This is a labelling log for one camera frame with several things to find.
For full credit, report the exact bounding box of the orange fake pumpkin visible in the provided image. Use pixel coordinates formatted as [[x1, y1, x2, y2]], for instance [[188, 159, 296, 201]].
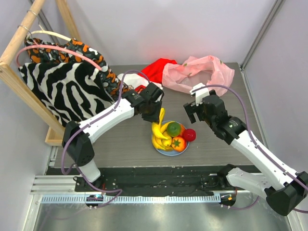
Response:
[[180, 124, 186, 134]]

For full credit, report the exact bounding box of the red fake strawberry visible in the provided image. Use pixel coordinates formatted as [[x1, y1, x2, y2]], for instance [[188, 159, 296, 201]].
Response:
[[182, 128, 196, 142]]

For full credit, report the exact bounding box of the green fake apple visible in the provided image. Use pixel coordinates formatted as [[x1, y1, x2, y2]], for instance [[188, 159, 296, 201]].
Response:
[[166, 122, 181, 137]]

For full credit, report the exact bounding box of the pink plastic bag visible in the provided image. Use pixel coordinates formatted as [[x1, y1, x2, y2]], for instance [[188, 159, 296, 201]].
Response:
[[162, 55, 235, 94]]

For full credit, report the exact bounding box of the yellow fake banana bunch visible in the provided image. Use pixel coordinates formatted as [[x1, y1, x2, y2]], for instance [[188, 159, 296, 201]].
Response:
[[152, 121, 174, 152]]

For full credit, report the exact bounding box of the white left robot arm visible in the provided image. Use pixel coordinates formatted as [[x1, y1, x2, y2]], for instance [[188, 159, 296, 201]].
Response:
[[62, 83, 164, 192]]

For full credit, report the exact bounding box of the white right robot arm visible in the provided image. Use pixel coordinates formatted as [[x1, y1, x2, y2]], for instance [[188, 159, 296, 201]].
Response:
[[184, 85, 308, 216]]

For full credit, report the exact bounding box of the colourful rainbow pouch bag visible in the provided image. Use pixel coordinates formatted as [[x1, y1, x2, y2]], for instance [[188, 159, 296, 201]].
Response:
[[116, 71, 163, 93]]

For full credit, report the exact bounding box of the red cloth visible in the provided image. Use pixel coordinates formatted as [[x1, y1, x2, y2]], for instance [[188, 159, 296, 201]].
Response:
[[141, 58, 177, 84]]

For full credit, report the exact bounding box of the blue plastic plate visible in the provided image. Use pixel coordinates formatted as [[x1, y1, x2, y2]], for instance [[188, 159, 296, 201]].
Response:
[[154, 120, 191, 156]]

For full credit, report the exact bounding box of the zebra pattern cloth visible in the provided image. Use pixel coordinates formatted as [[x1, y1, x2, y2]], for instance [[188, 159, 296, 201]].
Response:
[[28, 62, 123, 126]]

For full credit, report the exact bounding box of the orange black patterned cloth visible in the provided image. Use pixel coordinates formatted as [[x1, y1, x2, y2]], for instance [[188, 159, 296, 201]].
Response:
[[24, 36, 130, 97]]

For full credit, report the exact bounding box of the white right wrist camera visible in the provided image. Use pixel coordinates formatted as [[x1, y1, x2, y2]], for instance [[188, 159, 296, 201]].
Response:
[[190, 83, 210, 106]]

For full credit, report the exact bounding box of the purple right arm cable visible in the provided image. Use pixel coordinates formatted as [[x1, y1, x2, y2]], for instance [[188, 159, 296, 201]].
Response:
[[191, 84, 308, 213]]

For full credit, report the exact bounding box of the pink hose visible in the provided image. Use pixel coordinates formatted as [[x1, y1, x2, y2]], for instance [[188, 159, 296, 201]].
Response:
[[16, 44, 103, 72]]

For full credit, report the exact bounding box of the cream hose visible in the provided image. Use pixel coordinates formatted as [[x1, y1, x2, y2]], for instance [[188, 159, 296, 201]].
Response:
[[25, 30, 73, 42]]

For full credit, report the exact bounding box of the aluminium rail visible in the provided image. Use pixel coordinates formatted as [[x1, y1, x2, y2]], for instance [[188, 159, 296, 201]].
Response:
[[30, 172, 293, 204]]

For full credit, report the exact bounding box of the wooden rack frame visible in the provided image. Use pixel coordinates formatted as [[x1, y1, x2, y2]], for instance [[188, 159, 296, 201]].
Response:
[[0, 0, 80, 146]]

